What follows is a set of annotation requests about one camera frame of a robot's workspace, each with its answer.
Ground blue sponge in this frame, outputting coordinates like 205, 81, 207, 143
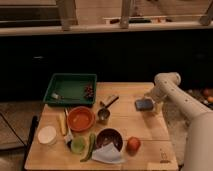
135, 99, 154, 111

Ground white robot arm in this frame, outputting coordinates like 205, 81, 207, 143
149, 72, 213, 171

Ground green cup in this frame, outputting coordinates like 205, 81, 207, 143
71, 136, 86, 154

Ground small wooden block brush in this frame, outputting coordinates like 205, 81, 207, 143
100, 95, 116, 107

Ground dark purple bowl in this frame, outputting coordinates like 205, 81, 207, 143
96, 128, 123, 151

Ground grey cloth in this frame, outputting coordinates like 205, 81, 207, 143
92, 143, 125, 164

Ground bunch of dark grapes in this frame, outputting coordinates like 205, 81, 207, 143
84, 84, 94, 99

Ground green cucumber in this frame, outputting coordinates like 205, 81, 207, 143
80, 133, 96, 162

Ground orange bowl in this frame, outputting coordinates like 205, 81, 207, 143
67, 106, 95, 132

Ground green plastic tray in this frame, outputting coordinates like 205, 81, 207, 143
43, 73, 97, 107

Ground white spatula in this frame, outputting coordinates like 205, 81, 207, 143
64, 108, 73, 145

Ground yellow corn cob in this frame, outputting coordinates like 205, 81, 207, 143
59, 113, 67, 136

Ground metal fork in tray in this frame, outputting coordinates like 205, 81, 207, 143
51, 93, 79, 100

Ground white round container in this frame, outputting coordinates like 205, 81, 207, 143
37, 126, 57, 145

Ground black table leg stand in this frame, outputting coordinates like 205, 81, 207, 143
22, 116, 38, 171

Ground metal cup with handle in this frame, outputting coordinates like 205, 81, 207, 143
97, 96, 119, 125

